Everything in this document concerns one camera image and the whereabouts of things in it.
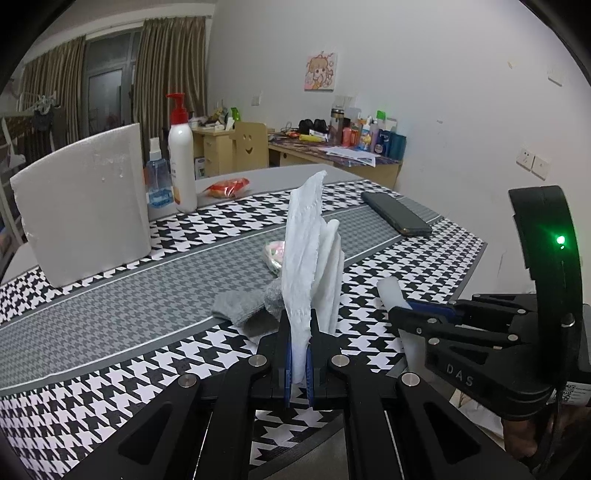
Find green and pink packet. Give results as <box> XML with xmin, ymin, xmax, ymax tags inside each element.
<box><xmin>263</xmin><ymin>240</ymin><xmax>287</xmax><ymax>277</ymax></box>

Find double wall switch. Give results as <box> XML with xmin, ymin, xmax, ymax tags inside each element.
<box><xmin>516</xmin><ymin>148</ymin><xmax>552</xmax><ymax>181</ymax></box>

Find person's right hand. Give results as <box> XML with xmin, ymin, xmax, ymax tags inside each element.
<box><xmin>503</xmin><ymin>416</ymin><xmax>549</xmax><ymax>459</ymax></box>

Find white printed papers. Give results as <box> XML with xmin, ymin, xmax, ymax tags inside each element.
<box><xmin>324</xmin><ymin>145</ymin><xmax>379</xmax><ymax>168</ymax></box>

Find group of toiletry bottles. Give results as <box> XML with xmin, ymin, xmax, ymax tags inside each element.
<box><xmin>329</xmin><ymin>106</ymin><xmax>408</xmax><ymax>160</ymax></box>

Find hanging dark clothes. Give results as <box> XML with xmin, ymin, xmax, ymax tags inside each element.
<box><xmin>32</xmin><ymin>95</ymin><xmax>63</xmax><ymax>132</ymax></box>

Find wooden desk with patterned cloth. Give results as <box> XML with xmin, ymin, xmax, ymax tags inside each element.
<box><xmin>268</xmin><ymin>138</ymin><xmax>402</xmax><ymax>190</ymax></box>

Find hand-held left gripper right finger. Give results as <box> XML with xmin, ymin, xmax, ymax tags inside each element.
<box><xmin>305</xmin><ymin>307</ymin><xmax>536</xmax><ymax>480</ymax></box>

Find glass balcony door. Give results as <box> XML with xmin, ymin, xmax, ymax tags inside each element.
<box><xmin>85</xmin><ymin>28</ymin><xmax>141</xmax><ymax>134</ymax></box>

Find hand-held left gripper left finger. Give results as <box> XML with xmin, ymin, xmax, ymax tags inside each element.
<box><xmin>62</xmin><ymin>307</ymin><xmax>296</xmax><ymax>480</ymax></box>

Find wooden desk with drawers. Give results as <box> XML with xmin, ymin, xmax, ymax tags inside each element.
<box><xmin>191</xmin><ymin>127</ymin><xmax>236</xmax><ymax>178</ymax></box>

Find pile of desk clutter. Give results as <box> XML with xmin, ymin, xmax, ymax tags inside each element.
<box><xmin>196</xmin><ymin>106</ymin><xmax>232</xmax><ymax>130</ymax></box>

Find white foam box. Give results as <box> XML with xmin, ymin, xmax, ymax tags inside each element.
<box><xmin>10</xmin><ymin>122</ymin><xmax>152</xmax><ymax>288</ymax></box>

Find brown curtain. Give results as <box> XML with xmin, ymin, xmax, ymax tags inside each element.
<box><xmin>134</xmin><ymin>16</ymin><xmax>208</xmax><ymax>130</ymax></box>
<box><xmin>18</xmin><ymin>34</ymin><xmax>88</xmax><ymax>153</ymax></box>

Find white lotion pump bottle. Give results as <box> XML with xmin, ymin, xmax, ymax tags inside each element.
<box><xmin>165</xmin><ymin>93</ymin><xmax>198</xmax><ymax>214</ymax></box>

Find black smartphone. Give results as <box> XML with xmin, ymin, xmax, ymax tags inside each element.
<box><xmin>361</xmin><ymin>191</ymin><xmax>433</xmax><ymax>237</ymax></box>

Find grey sock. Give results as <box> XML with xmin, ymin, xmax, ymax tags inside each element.
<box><xmin>211</xmin><ymin>278</ymin><xmax>289</xmax><ymax>344</ymax></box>

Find houndstooth table mat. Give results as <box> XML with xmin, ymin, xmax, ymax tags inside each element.
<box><xmin>0</xmin><ymin>180</ymin><xmax>488</xmax><ymax>480</ymax></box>

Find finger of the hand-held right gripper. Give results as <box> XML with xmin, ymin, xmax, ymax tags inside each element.
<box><xmin>388</xmin><ymin>302</ymin><xmax>525</xmax><ymax>352</ymax></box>
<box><xmin>450</xmin><ymin>292</ymin><xmax>541</xmax><ymax>324</ymax></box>

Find red snack packet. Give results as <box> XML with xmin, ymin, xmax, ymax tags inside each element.
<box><xmin>205</xmin><ymin>178</ymin><xmax>252</xmax><ymax>199</ymax></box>

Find cartoon wall poster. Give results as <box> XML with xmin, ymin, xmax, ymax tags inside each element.
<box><xmin>303</xmin><ymin>52</ymin><xmax>338</xmax><ymax>92</ymax></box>

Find blue spray bottle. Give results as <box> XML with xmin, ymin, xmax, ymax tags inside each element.
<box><xmin>145</xmin><ymin>137</ymin><xmax>174</xmax><ymax>209</ymax></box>

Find wooden smiley chair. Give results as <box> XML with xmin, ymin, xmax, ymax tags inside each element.
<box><xmin>229</xmin><ymin>121</ymin><xmax>269</xmax><ymax>174</ymax></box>

